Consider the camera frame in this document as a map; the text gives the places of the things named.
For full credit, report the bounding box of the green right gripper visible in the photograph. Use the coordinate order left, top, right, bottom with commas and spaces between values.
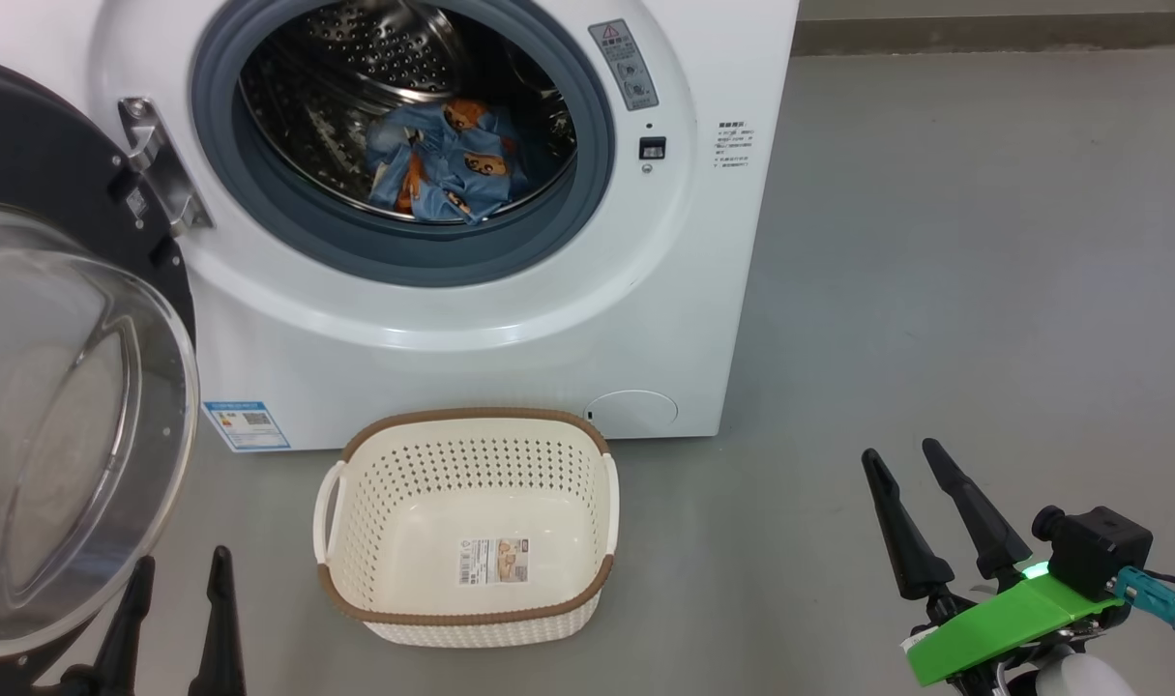
862, 439, 1126, 696

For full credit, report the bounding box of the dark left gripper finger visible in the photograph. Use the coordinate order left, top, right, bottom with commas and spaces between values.
189, 546, 248, 696
89, 556, 156, 696

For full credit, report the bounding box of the black round glass washer door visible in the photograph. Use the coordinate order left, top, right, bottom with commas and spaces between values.
0, 53, 201, 696

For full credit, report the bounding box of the blue bear-print garment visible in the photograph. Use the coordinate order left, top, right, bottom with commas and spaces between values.
367, 101, 448, 212
413, 97, 530, 225

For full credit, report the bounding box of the white front-load washing machine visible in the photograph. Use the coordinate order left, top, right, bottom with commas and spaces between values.
0, 0, 801, 453

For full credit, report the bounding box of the silver metal door hinge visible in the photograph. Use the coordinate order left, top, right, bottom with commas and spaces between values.
118, 97, 213, 238

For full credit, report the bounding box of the steel washing machine drum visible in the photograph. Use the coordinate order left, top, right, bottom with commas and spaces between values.
238, 0, 578, 225

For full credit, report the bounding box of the blue energy label sticker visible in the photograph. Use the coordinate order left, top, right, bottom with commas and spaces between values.
202, 400, 291, 452

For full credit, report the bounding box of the white perforated basket brown rim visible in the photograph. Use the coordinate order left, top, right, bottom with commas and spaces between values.
313, 407, 620, 648

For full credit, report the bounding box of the product label sticker in basket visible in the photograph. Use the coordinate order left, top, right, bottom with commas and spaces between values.
459, 537, 530, 587

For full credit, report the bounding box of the round white filter cover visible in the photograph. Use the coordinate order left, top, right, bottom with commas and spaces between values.
585, 390, 678, 436

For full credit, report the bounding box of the grey warning label sticker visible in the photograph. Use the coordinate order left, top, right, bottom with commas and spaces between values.
589, 19, 660, 111

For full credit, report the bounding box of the teal cable connector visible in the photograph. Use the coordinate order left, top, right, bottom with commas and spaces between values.
1116, 566, 1175, 644

